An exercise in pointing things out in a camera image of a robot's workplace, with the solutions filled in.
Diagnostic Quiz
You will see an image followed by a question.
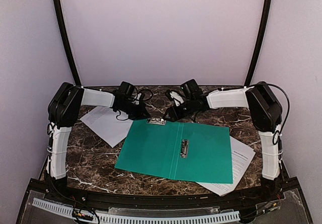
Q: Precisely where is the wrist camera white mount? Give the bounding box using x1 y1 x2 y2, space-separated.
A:
116 82 141 105
166 79 204 105

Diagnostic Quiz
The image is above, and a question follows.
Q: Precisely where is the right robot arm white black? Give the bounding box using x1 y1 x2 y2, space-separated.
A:
163 80 287 181

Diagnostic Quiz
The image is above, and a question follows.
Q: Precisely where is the right black frame post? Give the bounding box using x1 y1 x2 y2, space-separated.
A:
244 0 271 86

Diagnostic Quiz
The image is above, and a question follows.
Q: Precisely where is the metal centre spring clip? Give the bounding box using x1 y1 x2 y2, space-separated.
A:
180 139 189 158

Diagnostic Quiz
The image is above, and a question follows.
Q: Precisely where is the left white paper sheet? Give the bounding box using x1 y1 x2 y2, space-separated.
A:
80 106 133 147

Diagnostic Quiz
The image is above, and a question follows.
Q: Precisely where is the green plastic folder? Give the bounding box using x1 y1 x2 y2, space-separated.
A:
115 120 233 184

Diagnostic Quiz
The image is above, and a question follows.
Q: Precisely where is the white slotted cable duct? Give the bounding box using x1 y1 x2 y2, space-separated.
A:
32 198 240 223

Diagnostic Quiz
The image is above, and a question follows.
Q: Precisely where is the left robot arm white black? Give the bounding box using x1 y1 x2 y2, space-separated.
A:
46 82 150 180

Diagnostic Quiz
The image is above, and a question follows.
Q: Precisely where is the left black frame post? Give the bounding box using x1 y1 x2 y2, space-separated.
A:
53 0 82 85

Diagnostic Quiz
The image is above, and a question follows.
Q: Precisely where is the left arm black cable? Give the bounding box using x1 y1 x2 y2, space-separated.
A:
114 89 154 121

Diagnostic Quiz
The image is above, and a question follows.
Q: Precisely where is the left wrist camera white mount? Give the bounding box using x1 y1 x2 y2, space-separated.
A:
116 82 141 105

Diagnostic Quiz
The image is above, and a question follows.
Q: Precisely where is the metal top clip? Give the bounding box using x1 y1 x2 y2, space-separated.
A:
146 118 167 125

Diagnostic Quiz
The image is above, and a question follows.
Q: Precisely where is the right printed paper sheet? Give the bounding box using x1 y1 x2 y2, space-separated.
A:
197 137 255 197

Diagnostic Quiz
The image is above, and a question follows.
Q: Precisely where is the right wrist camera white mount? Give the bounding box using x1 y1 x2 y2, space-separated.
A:
166 79 204 105

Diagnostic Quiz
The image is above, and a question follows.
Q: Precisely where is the black frame post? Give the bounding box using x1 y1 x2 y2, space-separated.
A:
53 0 82 85
244 0 271 86

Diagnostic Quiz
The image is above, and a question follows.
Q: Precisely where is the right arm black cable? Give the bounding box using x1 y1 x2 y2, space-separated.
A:
261 83 290 144

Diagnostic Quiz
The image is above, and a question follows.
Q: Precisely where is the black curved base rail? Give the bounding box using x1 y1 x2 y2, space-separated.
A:
19 178 299 218

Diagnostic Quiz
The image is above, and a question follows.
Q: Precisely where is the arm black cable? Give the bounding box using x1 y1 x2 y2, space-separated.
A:
114 89 154 121
261 83 290 144

